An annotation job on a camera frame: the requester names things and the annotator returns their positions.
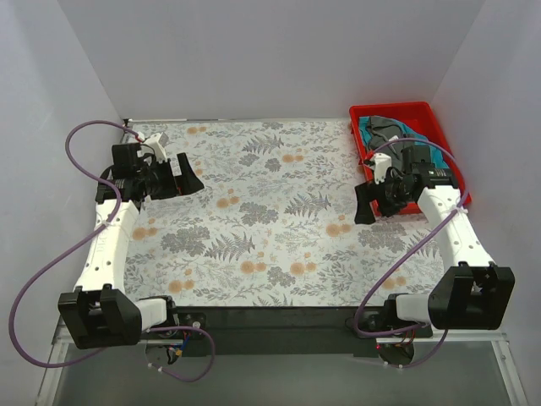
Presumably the dark grey t shirt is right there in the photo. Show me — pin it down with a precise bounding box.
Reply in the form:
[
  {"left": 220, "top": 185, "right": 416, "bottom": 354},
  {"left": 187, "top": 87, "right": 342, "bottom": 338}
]
[{"left": 366, "top": 116, "right": 403, "bottom": 151}]

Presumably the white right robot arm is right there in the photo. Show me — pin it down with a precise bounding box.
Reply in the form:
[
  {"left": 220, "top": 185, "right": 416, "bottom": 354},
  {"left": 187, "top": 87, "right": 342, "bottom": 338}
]
[{"left": 352, "top": 138, "right": 515, "bottom": 337}]

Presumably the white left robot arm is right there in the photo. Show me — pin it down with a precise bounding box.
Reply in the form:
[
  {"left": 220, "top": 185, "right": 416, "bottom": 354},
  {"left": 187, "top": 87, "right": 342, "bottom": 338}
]
[{"left": 57, "top": 143, "right": 204, "bottom": 349}]

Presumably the teal t shirt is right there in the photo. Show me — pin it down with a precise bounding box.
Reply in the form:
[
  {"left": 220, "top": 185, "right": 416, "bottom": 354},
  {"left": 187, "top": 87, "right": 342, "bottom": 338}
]
[{"left": 357, "top": 116, "right": 428, "bottom": 170}]

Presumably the floral patterned table mat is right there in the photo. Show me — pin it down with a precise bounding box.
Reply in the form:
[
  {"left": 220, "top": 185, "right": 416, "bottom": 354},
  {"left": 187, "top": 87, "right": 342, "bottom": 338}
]
[{"left": 124, "top": 120, "right": 444, "bottom": 306}]

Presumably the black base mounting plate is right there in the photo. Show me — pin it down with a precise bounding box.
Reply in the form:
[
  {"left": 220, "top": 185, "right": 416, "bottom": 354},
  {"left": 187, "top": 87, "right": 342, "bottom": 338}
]
[{"left": 173, "top": 304, "right": 412, "bottom": 359}]

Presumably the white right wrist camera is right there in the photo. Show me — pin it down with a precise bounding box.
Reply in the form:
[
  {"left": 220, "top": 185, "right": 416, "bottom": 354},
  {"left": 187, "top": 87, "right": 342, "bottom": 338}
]
[{"left": 369, "top": 152, "right": 392, "bottom": 184}]

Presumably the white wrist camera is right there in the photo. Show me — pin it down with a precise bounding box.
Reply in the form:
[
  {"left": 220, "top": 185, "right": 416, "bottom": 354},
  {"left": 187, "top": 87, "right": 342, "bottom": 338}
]
[
  {"left": 369, "top": 152, "right": 392, "bottom": 184},
  {"left": 143, "top": 133, "right": 168, "bottom": 163}
]

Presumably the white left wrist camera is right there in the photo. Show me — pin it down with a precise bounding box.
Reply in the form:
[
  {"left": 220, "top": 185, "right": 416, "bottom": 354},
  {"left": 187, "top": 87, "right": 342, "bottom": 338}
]
[{"left": 143, "top": 133, "right": 168, "bottom": 163}]

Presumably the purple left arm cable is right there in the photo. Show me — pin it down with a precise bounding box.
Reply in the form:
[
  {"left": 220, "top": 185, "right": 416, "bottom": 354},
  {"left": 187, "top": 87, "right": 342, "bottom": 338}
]
[{"left": 8, "top": 120, "right": 216, "bottom": 383}]

